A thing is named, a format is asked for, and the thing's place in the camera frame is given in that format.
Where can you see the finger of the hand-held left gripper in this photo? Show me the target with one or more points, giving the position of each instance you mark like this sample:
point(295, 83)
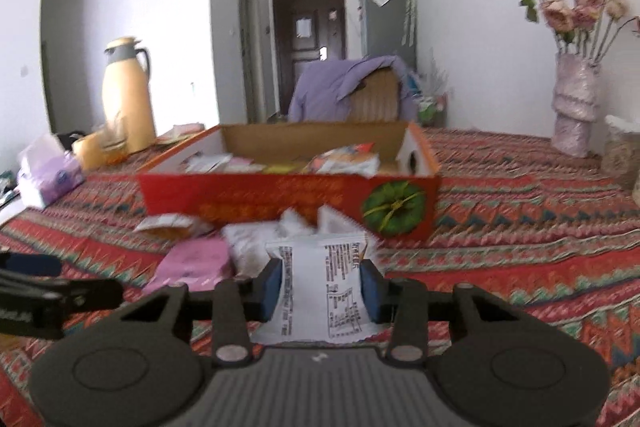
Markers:
point(30, 265)

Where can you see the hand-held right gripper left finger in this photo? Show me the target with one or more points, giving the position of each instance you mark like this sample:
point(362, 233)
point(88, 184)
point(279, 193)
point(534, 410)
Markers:
point(272, 289)

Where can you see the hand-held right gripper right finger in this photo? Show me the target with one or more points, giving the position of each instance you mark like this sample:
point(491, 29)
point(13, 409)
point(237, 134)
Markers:
point(371, 292)

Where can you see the white printed snack packet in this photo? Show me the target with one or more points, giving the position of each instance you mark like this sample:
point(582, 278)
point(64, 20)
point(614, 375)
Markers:
point(325, 287)

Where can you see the red cardboard box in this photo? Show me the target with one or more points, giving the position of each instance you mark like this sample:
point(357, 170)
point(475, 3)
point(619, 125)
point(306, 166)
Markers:
point(225, 202)

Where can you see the crumpled white snack packet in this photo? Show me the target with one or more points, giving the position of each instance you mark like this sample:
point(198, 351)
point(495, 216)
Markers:
point(250, 247)

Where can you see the purple tissue pack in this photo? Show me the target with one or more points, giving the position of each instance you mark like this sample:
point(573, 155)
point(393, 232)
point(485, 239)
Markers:
point(47, 177)

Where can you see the brown white snack packet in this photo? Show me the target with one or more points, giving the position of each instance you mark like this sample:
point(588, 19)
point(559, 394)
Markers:
point(170, 227)

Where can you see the green snack packet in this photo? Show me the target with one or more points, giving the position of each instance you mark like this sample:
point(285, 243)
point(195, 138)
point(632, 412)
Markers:
point(285, 167)

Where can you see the small pink snack packet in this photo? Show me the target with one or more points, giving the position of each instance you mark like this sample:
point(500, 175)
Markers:
point(247, 165)

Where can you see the yellow mug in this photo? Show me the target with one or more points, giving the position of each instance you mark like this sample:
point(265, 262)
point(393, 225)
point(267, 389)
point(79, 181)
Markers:
point(90, 152)

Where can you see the black bag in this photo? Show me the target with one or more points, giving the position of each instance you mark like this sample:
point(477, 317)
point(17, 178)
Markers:
point(67, 139)

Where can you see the orange white snack packet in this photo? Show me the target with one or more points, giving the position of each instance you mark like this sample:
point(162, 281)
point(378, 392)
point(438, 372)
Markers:
point(345, 159)

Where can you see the small white snack packet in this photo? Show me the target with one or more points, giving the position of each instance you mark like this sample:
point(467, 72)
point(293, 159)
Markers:
point(205, 163)

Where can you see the glass cup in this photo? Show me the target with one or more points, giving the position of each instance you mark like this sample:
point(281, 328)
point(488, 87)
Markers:
point(114, 139)

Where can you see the pink flat packet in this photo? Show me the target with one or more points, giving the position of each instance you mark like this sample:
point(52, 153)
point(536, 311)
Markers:
point(180, 132)

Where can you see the yellow thermos jug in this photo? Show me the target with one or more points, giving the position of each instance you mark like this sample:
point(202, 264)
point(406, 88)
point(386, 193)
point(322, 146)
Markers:
point(125, 107)

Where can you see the white storage rack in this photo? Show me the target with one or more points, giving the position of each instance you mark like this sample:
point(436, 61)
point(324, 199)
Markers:
point(432, 109)

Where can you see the wooden chair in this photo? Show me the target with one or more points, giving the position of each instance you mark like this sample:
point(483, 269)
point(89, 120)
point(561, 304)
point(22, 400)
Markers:
point(377, 99)

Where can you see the chair with purple jacket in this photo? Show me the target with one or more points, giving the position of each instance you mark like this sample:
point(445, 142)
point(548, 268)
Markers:
point(325, 87)

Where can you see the blue bag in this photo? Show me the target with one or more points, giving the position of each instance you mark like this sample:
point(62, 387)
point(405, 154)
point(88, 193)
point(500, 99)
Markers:
point(412, 83)

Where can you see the dark brown entrance door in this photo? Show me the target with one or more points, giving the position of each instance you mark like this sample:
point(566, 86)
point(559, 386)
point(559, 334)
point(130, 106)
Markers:
point(300, 62)

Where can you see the grey interior door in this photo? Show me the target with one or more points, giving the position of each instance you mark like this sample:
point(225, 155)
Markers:
point(251, 57)

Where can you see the grey refrigerator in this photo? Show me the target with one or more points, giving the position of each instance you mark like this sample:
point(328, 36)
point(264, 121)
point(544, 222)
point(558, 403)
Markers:
point(385, 32)

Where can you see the white door notice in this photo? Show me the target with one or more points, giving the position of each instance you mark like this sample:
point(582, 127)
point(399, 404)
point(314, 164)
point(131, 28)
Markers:
point(303, 27)

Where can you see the white folded umbrella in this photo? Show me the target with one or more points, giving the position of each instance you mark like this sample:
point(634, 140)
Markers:
point(410, 22)

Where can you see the mottled pink vase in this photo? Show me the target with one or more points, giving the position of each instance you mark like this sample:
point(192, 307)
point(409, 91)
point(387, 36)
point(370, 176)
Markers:
point(575, 107)

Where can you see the glass jar with white lid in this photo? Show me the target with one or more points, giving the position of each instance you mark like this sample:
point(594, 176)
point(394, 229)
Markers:
point(620, 157)

